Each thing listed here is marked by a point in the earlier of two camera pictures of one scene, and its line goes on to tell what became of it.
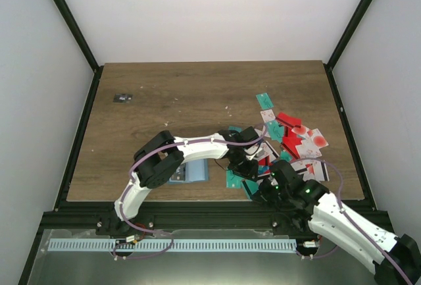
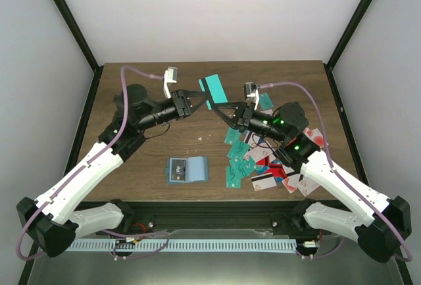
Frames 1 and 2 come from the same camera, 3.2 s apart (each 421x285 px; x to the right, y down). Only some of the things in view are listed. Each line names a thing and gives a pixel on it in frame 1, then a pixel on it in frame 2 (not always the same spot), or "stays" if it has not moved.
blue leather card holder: [192, 171] stays
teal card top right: [264, 101] stays
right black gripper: [264, 192] to [243, 115]
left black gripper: [247, 172] to [181, 104]
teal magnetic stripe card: [252, 185] to [216, 89]
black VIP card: [179, 174] stays
